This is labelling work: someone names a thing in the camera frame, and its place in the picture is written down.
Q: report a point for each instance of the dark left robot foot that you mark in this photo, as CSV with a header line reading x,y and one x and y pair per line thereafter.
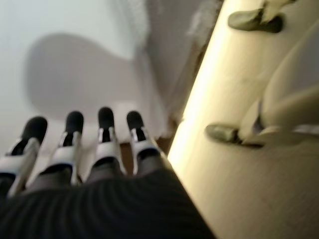
x,y
221,132

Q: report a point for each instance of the pale grey fringed blanket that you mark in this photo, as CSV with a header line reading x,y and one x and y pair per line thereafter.
x,y
164,49

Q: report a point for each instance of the dark right robot foot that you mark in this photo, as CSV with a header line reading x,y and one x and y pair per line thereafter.
x,y
249,21

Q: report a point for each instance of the white duvet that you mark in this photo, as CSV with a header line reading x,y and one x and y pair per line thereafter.
x,y
62,74

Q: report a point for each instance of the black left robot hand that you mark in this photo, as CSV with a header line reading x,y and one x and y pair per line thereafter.
x,y
99,204

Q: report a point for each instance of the brown upholstered bed frame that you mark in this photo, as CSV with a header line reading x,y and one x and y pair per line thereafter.
x,y
185,84

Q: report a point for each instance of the silver robot leg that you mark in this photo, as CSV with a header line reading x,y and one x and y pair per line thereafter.
x,y
286,107
276,5

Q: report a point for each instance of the dark robot foot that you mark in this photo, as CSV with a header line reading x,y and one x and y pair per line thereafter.
x,y
221,132
249,21

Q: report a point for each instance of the silver left robot leg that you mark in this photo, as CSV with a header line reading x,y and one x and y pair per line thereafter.
x,y
286,107

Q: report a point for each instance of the silver right robot leg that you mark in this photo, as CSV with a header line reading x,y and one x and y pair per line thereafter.
x,y
276,5

